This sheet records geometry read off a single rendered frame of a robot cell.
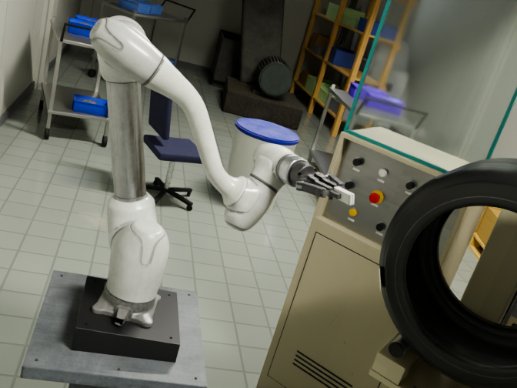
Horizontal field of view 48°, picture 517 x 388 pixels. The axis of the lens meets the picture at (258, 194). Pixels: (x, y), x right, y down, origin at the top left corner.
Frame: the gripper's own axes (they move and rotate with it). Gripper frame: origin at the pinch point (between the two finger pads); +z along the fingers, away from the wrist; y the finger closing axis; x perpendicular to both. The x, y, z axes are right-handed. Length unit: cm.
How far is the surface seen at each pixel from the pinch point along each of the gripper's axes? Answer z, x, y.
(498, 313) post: 16, 47, 49
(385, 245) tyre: 5.9, 15.2, 10.2
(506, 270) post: 15, 33, 52
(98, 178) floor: -311, 96, 14
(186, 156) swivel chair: -256, 74, 65
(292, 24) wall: -726, 56, 474
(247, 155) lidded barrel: -261, 85, 117
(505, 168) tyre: 26.3, -9.1, 28.6
